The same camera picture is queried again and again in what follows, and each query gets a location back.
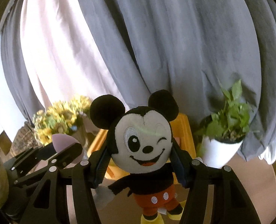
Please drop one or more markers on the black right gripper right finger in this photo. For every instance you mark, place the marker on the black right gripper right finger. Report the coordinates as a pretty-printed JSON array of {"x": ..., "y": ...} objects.
[{"x": 231, "y": 202}]

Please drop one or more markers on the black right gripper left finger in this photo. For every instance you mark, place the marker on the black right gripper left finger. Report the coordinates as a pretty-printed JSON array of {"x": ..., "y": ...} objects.
[{"x": 83, "y": 177}]

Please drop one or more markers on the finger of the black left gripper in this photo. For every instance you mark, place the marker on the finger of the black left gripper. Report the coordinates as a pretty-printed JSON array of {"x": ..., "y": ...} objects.
[
  {"x": 66, "y": 156},
  {"x": 29, "y": 158}
]

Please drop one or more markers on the pink makeup sponge egg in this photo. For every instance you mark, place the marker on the pink makeup sponge egg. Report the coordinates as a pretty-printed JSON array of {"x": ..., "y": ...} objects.
[{"x": 61, "y": 142}]

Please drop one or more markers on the Mickey Mouse plush toy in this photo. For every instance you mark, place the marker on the Mickey Mouse plush toy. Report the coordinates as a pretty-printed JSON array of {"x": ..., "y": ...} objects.
[{"x": 140, "y": 142}]

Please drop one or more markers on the patterned brown cushion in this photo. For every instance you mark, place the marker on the patterned brown cushion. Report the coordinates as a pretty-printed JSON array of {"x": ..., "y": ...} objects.
[{"x": 24, "y": 139}]

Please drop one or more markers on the pale green ribbed vase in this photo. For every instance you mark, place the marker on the pale green ribbed vase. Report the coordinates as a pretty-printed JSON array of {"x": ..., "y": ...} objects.
[{"x": 86, "y": 132}]

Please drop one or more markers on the yellow sunflower bouquet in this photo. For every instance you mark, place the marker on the yellow sunflower bouquet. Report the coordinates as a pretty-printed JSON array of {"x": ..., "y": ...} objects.
[{"x": 65, "y": 117}]

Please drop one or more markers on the white plant pot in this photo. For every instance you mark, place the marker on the white plant pot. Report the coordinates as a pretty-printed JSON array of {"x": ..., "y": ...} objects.
[{"x": 216, "y": 154}]

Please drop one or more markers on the green potted plant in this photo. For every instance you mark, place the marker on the green potted plant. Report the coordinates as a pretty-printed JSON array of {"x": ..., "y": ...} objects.
[{"x": 230, "y": 124}]

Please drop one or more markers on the orange plastic basket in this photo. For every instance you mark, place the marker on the orange plastic basket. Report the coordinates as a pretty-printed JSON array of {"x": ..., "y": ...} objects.
[{"x": 181, "y": 132}]

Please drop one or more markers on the pink sheer curtain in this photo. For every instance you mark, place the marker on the pink sheer curtain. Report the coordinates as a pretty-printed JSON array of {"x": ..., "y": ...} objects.
[{"x": 60, "y": 54}]

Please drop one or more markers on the grey curtain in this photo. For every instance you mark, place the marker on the grey curtain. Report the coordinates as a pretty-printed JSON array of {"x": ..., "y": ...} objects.
[{"x": 189, "y": 47}]

